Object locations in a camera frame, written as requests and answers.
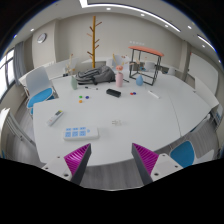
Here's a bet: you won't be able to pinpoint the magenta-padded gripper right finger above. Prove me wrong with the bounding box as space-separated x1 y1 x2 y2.
131 142 184 186

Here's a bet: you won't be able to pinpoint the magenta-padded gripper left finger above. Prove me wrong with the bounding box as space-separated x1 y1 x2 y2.
42 143 92 186

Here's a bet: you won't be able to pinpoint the small clear white charger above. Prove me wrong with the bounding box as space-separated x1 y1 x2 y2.
111 119 124 127

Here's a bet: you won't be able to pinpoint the white remote control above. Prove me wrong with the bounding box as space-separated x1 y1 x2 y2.
45 109 65 127

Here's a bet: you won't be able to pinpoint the white flat eraser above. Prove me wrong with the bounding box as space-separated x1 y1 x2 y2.
147 90 160 100

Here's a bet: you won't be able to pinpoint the black rectangular case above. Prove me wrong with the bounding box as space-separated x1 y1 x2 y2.
105 88 122 98

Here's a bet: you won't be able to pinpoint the green vase with dried flowers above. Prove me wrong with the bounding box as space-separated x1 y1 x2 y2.
65 54 79 91

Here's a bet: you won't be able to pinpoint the blue vase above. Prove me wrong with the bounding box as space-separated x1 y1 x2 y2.
135 74 145 87

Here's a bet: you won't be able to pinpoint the pink vase with flowers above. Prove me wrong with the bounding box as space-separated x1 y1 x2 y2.
111 53 125 88

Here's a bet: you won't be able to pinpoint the grey backpack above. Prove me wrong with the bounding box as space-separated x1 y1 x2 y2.
75 65 116 86

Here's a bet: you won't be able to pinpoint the white chair blue seat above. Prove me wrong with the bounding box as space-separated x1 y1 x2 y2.
25 65 56 116

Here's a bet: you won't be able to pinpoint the whiteboard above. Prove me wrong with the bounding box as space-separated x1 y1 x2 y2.
188 52 219 96

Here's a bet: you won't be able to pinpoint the window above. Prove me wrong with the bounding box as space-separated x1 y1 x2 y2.
0 48 16 101

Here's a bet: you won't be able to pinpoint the grey curtain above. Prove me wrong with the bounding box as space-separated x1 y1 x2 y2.
13 40 28 78

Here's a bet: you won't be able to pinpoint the wooden coat rack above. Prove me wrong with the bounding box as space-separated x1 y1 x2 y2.
86 15 103 69

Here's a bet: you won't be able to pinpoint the short ceiling light strip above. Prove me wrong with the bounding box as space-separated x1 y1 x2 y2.
197 34 218 54

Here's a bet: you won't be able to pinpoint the recessed ceiling spotlights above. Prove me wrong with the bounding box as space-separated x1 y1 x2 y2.
29 6 221 64

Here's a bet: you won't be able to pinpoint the long ceiling light strip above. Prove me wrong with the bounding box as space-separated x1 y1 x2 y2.
78 0 182 33

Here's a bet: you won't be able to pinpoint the black frame orange-top side table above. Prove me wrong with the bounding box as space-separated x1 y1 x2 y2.
128 45 165 86

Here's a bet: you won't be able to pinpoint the round wall clock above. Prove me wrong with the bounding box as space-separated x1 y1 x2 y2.
36 32 48 44

